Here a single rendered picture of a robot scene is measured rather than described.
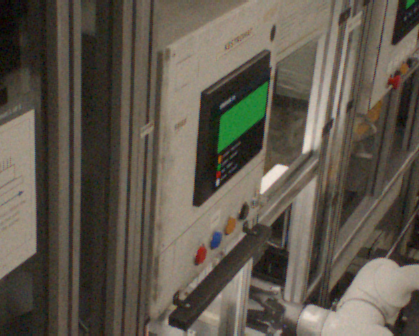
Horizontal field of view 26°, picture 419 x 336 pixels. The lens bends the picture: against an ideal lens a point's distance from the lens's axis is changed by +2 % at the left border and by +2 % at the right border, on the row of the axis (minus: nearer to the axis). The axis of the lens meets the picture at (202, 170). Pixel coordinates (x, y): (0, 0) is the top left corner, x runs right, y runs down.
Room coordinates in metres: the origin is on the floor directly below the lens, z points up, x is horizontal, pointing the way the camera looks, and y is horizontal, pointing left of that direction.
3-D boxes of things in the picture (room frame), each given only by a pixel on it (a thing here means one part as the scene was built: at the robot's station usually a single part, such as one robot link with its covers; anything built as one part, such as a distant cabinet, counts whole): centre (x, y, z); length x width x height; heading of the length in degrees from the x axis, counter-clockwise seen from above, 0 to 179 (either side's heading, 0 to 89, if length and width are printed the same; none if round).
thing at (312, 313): (1.71, -0.28, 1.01); 0.09 x 0.06 x 0.09; 155
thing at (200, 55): (1.42, 0.08, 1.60); 0.42 x 0.29 x 0.46; 155
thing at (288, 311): (1.74, -0.21, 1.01); 0.09 x 0.07 x 0.08; 65
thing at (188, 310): (1.36, -0.05, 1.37); 0.36 x 0.04 x 0.04; 155
